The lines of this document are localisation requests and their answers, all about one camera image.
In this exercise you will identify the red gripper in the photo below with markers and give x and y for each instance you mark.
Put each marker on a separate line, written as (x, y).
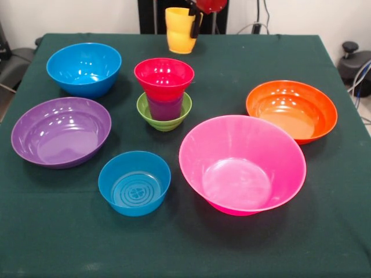
(213, 5)

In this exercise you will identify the yellow plastic cup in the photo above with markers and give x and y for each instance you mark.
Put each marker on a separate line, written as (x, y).
(179, 40)

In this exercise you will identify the red plastic bowl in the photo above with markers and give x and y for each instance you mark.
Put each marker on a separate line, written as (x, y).
(163, 82)

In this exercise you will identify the purple plastic cup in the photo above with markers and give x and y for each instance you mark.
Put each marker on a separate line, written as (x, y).
(165, 111)

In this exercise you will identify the pink plastic bowl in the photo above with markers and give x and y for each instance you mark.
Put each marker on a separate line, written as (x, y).
(240, 173)

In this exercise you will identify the green plastic bowl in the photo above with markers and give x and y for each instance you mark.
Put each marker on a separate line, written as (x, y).
(168, 126)

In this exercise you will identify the large blue plastic bowl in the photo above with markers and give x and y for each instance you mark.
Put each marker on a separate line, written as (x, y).
(84, 75)

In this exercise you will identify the orange plastic bowl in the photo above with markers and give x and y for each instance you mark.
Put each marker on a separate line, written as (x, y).
(290, 113)

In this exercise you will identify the purple plastic bowl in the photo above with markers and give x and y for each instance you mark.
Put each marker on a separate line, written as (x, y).
(58, 136)

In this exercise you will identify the small blue plastic bowl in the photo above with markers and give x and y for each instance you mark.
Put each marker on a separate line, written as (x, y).
(133, 188)

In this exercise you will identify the black chair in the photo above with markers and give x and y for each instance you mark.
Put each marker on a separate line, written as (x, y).
(14, 63)

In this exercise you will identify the dark green tablecloth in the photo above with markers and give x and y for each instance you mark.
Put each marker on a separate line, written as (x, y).
(185, 246)

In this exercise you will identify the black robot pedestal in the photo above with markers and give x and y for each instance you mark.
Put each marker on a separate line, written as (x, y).
(150, 14)

